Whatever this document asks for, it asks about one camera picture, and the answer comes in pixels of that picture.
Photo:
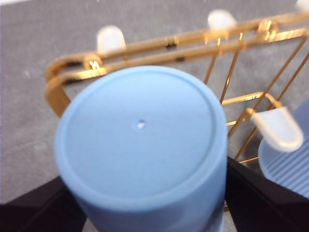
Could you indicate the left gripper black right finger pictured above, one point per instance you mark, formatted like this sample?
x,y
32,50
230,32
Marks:
x,y
260,207

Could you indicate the blue ribbed plastic cup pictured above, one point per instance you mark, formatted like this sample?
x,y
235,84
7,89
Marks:
x,y
289,169
140,145

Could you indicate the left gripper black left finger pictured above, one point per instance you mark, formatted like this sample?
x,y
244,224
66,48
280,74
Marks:
x,y
36,212

